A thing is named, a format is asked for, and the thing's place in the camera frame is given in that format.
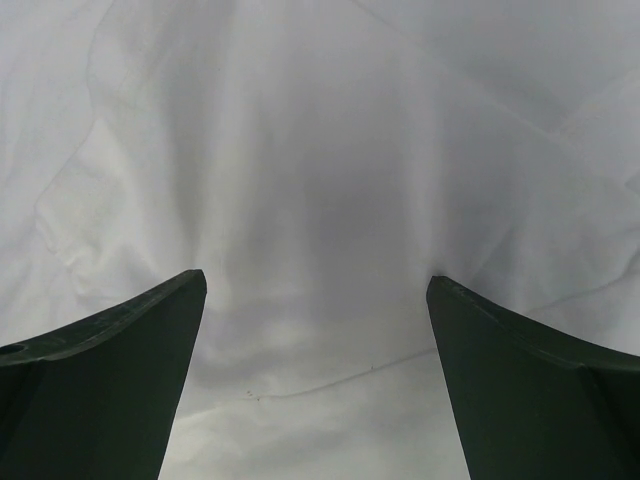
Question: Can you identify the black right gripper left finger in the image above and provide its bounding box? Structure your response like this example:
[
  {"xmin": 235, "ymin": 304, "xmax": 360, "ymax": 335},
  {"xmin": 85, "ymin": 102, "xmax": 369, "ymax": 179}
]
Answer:
[{"xmin": 1, "ymin": 270, "xmax": 207, "ymax": 480}]

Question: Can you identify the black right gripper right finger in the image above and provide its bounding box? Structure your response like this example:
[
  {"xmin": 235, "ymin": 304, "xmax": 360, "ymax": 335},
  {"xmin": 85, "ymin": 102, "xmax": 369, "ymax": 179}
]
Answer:
[{"xmin": 426, "ymin": 276, "xmax": 639, "ymax": 479}]

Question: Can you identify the white flower print t-shirt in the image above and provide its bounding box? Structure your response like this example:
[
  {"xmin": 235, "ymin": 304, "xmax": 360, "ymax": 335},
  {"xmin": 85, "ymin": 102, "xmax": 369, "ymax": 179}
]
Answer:
[{"xmin": 1, "ymin": 1, "xmax": 639, "ymax": 479}]

